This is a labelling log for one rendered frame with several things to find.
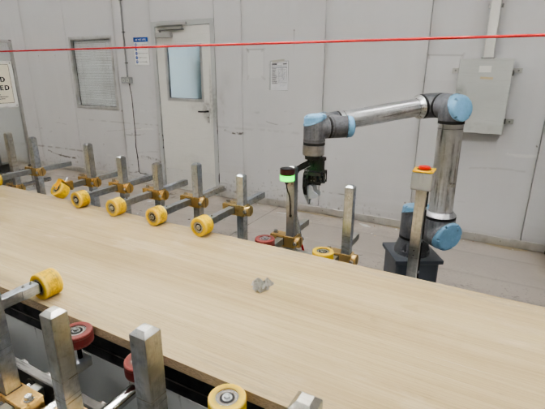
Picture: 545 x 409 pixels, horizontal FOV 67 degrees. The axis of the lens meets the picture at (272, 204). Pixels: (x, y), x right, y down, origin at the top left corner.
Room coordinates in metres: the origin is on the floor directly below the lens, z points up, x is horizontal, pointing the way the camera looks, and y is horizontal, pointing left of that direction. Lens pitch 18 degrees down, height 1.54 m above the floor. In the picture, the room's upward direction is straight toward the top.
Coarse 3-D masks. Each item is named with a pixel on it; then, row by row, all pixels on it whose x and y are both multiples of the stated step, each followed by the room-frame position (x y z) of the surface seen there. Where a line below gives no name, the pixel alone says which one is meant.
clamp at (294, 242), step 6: (270, 234) 1.67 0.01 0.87; (276, 234) 1.66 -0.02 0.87; (282, 234) 1.66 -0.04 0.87; (288, 240) 1.62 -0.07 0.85; (294, 240) 1.61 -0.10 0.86; (300, 240) 1.63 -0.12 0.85; (282, 246) 1.64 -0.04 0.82; (288, 246) 1.62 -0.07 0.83; (294, 246) 1.61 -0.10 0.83; (300, 246) 1.63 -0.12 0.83
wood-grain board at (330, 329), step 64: (0, 192) 2.16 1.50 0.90; (0, 256) 1.35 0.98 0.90; (64, 256) 1.35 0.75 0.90; (128, 256) 1.36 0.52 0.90; (192, 256) 1.36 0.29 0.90; (256, 256) 1.36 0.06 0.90; (128, 320) 0.96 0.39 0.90; (192, 320) 0.96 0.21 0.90; (256, 320) 0.96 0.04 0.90; (320, 320) 0.96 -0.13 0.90; (384, 320) 0.97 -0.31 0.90; (448, 320) 0.97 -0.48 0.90; (512, 320) 0.97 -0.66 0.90; (256, 384) 0.72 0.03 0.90; (320, 384) 0.72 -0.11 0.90; (384, 384) 0.73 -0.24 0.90; (448, 384) 0.73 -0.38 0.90; (512, 384) 0.73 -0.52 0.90
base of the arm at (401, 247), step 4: (400, 236) 2.08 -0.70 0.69; (400, 240) 2.07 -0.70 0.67; (404, 240) 2.04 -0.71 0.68; (408, 240) 2.03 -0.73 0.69; (396, 244) 2.09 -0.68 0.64; (400, 244) 2.05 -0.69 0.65; (404, 244) 2.03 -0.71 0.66; (408, 244) 2.02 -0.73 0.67; (424, 244) 2.02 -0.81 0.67; (428, 244) 2.05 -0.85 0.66; (396, 248) 2.07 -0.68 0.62; (400, 248) 2.04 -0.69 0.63; (404, 248) 2.03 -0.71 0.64; (408, 248) 2.01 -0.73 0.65; (424, 248) 2.01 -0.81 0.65; (428, 248) 2.04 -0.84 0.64; (400, 252) 2.03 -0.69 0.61; (404, 252) 2.02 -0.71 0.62; (408, 252) 2.00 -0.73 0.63; (424, 252) 2.00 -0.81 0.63; (428, 252) 2.02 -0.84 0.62; (424, 256) 2.00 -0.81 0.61
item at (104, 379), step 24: (24, 312) 1.09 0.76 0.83; (24, 336) 1.10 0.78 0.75; (96, 336) 0.93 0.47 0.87; (96, 360) 0.94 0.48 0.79; (120, 360) 0.89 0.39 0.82; (96, 384) 0.95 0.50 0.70; (120, 384) 0.90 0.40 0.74; (168, 384) 0.81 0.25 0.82; (192, 384) 0.78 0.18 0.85; (168, 408) 0.82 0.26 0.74; (192, 408) 0.78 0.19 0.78
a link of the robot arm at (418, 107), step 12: (420, 96) 2.00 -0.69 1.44; (432, 96) 1.99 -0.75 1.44; (360, 108) 1.90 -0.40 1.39; (372, 108) 1.90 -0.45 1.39; (384, 108) 1.92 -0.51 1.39; (396, 108) 1.93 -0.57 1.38; (408, 108) 1.95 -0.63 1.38; (420, 108) 1.97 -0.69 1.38; (360, 120) 1.86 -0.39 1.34; (372, 120) 1.89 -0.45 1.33; (384, 120) 1.92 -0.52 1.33
